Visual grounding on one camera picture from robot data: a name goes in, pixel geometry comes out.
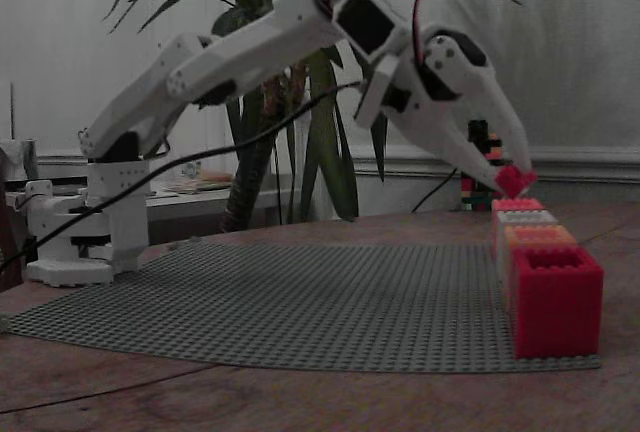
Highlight small red brick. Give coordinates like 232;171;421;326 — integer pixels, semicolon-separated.
494;164;539;199

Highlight multicolour brick tower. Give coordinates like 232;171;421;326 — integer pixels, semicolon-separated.
459;119;504;212

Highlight white brick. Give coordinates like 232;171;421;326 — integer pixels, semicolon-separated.
493;210;559;273

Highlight orange brick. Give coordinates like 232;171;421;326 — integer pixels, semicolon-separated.
502;225;579;313

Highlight large red brick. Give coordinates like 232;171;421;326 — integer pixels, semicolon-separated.
512;245;605;359

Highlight grey studded baseplate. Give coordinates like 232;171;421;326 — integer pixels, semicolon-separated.
4;241;604;376

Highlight green potted palm plant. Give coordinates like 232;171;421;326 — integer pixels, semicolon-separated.
102;0;524;233

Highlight white low shelf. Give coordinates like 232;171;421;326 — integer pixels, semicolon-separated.
144;184;281;243

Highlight thin black cable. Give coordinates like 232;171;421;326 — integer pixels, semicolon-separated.
410;166;459;214

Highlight red arm wire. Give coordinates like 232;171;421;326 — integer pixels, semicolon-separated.
374;0;432;62

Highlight long black cable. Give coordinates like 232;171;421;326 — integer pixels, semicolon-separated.
0;80;362;273

